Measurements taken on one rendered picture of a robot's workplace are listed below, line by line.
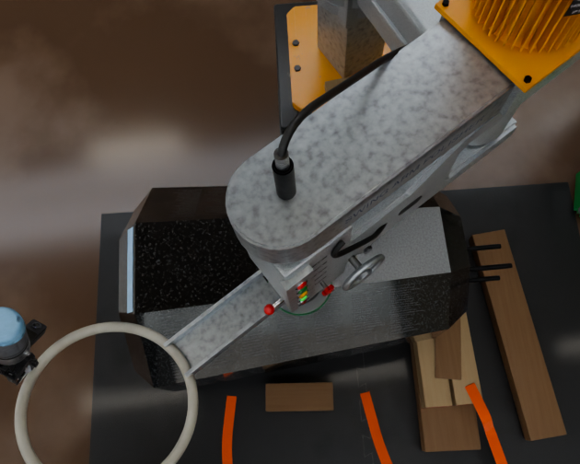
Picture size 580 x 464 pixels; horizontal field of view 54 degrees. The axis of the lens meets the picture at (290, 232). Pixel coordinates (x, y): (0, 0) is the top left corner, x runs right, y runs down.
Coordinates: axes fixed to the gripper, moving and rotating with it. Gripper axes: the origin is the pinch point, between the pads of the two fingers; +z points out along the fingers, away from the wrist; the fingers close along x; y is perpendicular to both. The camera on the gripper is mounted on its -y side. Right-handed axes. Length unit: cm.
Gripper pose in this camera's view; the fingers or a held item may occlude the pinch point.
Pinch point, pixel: (26, 366)
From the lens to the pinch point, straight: 180.2
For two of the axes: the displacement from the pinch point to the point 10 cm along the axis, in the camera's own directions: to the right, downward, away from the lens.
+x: 9.0, 4.4, 0.1
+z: -2.6, 5.1, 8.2
